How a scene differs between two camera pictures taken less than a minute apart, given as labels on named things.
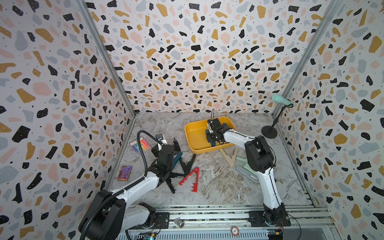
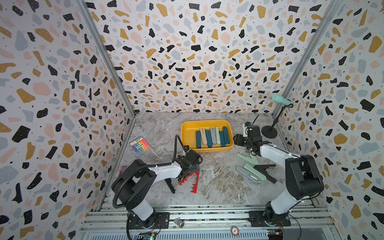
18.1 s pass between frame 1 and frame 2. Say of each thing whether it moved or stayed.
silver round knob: stayed
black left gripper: moved
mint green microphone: stayed
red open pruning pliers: stayed
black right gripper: moved
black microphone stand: stayed
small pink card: stayed
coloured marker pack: stayed
